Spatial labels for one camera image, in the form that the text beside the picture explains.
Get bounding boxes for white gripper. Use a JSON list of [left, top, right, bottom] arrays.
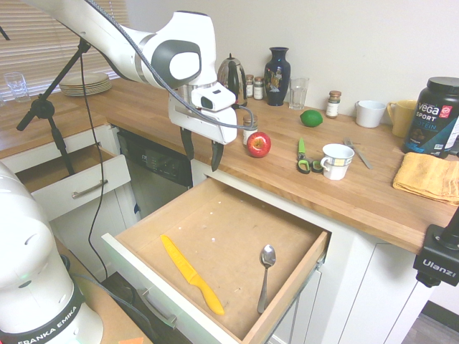
[[168, 93, 238, 173]]

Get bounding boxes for red apple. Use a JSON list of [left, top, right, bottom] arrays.
[[246, 131, 273, 158]]

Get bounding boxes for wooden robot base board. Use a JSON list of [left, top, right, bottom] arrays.
[[53, 239, 153, 344]]

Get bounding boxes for wide wooden drawer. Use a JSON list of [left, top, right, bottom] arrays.
[[101, 174, 333, 344]]

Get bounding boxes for small white drawer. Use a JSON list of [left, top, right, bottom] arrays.
[[14, 143, 131, 224]]

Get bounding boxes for spice jar brown lid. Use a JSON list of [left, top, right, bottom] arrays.
[[242, 114, 259, 146], [326, 90, 343, 119]]

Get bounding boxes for stainless dishwasher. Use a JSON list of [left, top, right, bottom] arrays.
[[116, 128, 195, 220]]

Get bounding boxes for steel electric kettle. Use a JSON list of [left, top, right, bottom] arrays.
[[217, 53, 248, 108]]

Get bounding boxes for dark blue vase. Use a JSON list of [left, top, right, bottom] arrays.
[[264, 47, 290, 108]]

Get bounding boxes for clear glass tumbler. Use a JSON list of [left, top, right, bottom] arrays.
[[288, 77, 310, 111]]

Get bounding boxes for green lime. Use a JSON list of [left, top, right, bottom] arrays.
[[299, 109, 324, 128]]

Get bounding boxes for yellow knife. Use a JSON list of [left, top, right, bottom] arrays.
[[160, 234, 226, 317]]

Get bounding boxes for steel spoon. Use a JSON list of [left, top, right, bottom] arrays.
[[256, 244, 278, 315]]

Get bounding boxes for stack of plates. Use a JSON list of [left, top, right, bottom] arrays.
[[59, 73, 113, 97]]

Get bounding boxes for white patterned teacup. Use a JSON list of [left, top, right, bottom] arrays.
[[320, 143, 356, 181]]

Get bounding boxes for black boom stand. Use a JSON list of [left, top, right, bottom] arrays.
[[0, 24, 93, 177]]

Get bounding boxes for slim metal spoon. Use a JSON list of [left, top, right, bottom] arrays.
[[343, 138, 374, 171]]

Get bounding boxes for black box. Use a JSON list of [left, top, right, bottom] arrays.
[[101, 271, 169, 344]]

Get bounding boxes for white mug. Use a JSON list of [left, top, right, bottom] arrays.
[[355, 100, 387, 129]]

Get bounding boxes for clear drinking glass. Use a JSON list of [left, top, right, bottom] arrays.
[[4, 72, 31, 104]]

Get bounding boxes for yellow mug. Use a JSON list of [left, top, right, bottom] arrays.
[[386, 100, 419, 138]]

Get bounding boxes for white base cabinet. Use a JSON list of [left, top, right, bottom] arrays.
[[0, 123, 459, 344]]

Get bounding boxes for wooden window blinds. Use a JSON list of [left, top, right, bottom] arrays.
[[0, 0, 127, 95]]

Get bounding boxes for yellow folded towel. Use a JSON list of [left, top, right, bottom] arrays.
[[392, 152, 459, 206]]

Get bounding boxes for black Vega protein tub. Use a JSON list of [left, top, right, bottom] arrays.
[[402, 76, 459, 160]]

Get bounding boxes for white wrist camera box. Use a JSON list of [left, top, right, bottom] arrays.
[[191, 81, 237, 113]]

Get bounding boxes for green handled scissors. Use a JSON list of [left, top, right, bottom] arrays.
[[297, 138, 324, 175]]

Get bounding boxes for thin black cable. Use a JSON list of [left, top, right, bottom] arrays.
[[78, 49, 109, 282]]

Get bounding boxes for metal bar drawer handle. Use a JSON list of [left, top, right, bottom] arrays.
[[137, 287, 179, 330], [71, 178, 109, 200]]

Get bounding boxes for black clamp camera stand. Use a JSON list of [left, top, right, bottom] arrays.
[[412, 199, 459, 288]]

